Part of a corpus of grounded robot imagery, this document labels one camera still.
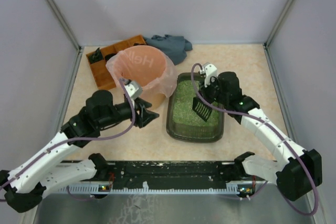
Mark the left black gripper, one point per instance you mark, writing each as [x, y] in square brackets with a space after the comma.
[139, 114]

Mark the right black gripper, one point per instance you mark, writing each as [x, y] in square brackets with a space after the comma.
[210, 93]

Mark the black litter scoop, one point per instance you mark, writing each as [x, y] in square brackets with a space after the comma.
[201, 109]

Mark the dark litter box tray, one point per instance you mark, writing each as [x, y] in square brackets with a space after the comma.
[182, 123]

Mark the pink bag-lined trash bin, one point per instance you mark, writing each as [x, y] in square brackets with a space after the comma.
[153, 70]

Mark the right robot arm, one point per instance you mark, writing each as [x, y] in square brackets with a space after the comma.
[294, 169]

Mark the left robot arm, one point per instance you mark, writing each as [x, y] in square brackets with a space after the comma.
[26, 186]

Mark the orange compartment tray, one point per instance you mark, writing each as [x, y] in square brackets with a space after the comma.
[101, 75]

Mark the blue-grey cloth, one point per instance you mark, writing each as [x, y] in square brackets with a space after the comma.
[175, 47]

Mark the dark rolled item middle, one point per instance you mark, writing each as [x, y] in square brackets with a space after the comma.
[109, 56]

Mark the dark rolled item far left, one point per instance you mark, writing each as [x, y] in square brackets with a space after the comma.
[96, 56]

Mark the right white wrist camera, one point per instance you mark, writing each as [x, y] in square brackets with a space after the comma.
[208, 70]

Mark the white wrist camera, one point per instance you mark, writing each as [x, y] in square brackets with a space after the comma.
[134, 90]
[208, 70]

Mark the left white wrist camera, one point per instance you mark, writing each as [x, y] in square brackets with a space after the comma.
[134, 90]

